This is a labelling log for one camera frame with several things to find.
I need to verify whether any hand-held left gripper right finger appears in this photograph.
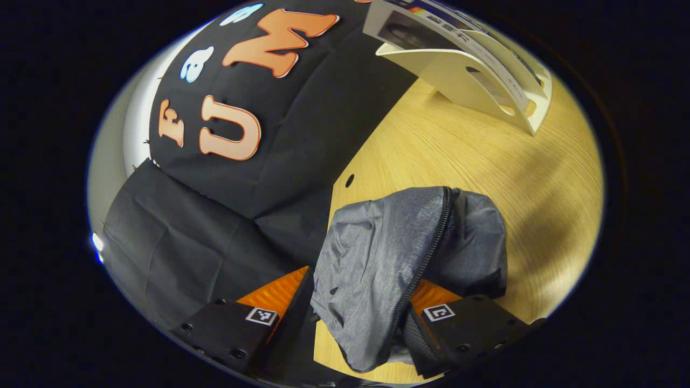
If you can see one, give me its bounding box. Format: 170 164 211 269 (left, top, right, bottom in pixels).
403 278 547 379

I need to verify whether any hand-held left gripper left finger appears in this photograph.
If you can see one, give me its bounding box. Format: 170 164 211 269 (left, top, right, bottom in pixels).
169 265 319 380

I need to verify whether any grey schoolbag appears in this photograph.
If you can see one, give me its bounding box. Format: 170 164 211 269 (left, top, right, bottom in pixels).
310 186 508 373

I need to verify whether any white bookshelf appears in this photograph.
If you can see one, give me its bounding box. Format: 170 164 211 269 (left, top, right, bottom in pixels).
375 30 553 135

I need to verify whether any grey portrait cover book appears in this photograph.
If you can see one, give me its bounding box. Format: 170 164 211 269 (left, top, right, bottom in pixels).
363 0 530 112

